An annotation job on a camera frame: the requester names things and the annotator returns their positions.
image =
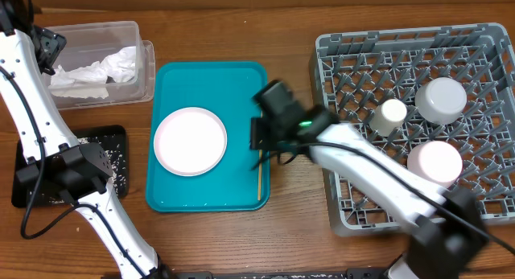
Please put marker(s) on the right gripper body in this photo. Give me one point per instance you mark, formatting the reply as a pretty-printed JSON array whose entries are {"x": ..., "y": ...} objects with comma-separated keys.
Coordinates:
[{"x": 257, "y": 133}]

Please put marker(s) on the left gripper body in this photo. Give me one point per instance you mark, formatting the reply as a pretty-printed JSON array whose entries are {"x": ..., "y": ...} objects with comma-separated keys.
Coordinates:
[{"x": 50, "y": 46}]

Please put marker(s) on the wooden chopstick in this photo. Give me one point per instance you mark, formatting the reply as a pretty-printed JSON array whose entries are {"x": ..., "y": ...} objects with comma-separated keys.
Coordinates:
[{"x": 259, "y": 182}]

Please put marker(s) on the white napkin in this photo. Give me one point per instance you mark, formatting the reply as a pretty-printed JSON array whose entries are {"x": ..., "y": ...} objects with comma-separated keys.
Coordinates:
[
  {"x": 121, "y": 66},
  {"x": 77, "y": 83}
]

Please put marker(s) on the large white plate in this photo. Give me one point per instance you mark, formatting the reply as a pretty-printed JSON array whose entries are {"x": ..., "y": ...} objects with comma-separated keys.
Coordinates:
[{"x": 190, "y": 141}]

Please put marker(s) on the white cup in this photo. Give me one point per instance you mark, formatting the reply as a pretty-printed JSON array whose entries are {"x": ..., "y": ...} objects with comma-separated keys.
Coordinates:
[{"x": 388, "y": 116}]

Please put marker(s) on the small white bowl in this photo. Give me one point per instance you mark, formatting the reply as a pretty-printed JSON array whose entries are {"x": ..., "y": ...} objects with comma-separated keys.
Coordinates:
[{"x": 436, "y": 161}]

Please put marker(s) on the metal bowl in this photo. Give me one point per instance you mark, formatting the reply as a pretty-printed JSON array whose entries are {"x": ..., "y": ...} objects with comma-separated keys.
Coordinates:
[{"x": 441, "y": 101}]

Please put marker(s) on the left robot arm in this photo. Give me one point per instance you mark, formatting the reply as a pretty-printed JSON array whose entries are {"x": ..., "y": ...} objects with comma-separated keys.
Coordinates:
[{"x": 79, "y": 174}]

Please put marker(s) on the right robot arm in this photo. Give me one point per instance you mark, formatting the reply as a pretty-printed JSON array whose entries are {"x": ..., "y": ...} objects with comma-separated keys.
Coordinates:
[{"x": 445, "y": 228}]

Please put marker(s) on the grey dishwasher rack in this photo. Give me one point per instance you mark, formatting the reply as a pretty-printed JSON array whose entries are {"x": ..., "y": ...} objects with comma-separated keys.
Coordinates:
[{"x": 353, "y": 73}]

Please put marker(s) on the clear plastic bin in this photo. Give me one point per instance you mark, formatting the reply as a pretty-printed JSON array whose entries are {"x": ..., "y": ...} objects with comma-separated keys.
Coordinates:
[{"x": 91, "y": 42}]

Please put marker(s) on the teal serving tray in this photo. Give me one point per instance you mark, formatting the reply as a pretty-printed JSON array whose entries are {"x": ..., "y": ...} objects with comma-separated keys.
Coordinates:
[{"x": 224, "y": 88}]

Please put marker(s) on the black plastic tray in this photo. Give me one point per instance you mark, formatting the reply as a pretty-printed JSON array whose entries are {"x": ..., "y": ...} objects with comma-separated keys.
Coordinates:
[{"x": 20, "y": 195}]

